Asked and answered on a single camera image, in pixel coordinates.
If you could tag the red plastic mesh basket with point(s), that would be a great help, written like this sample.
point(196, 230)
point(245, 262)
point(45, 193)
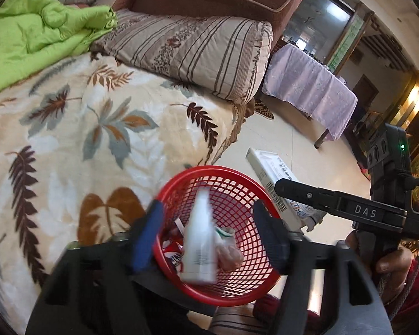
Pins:
point(237, 195)

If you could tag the green quilt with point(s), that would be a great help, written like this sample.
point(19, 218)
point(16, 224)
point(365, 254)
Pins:
point(31, 35)

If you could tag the striped beige pillow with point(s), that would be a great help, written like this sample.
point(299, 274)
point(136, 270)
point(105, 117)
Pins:
point(195, 52)

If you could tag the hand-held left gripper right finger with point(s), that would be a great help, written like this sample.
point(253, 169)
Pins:
point(270, 240)

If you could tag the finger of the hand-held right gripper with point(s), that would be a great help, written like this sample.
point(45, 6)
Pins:
point(307, 195)

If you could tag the purple tablecloth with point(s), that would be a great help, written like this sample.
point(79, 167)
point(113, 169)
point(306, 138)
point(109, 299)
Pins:
point(307, 83)

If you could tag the person's red knitted clothing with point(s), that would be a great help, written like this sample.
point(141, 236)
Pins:
point(279, 309)

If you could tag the leaf printed blanket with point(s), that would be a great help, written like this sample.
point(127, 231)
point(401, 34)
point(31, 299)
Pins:
point(73, 139)

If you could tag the white plastic bottle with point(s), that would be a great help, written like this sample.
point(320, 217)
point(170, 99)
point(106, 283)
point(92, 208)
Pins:
point(199, 244)

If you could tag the person's striped clothing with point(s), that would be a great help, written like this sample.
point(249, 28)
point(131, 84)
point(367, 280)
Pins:
point(230, 321)

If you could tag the red white wrapper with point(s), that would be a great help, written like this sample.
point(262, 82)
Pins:
point(171, 247)

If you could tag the small white green packet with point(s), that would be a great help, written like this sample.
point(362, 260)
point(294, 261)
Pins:
point(226, 233)

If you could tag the wooden framed glass cabinet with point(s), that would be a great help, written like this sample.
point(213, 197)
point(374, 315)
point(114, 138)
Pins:
point(317, 10)

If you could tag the white carton box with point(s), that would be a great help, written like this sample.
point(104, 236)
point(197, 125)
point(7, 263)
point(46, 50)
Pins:
point(269, 167)

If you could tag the person's right hand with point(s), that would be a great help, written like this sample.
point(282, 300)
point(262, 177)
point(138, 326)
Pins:
point(391, 265)

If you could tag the person's right forearm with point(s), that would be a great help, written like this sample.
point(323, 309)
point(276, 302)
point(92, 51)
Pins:
point(417, 286)

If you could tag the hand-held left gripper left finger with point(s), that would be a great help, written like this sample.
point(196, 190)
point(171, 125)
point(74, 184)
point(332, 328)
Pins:
point(148, 237)

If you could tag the brown patterned slipper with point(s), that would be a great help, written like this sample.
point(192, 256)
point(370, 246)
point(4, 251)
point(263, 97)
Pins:
point(265, 113)

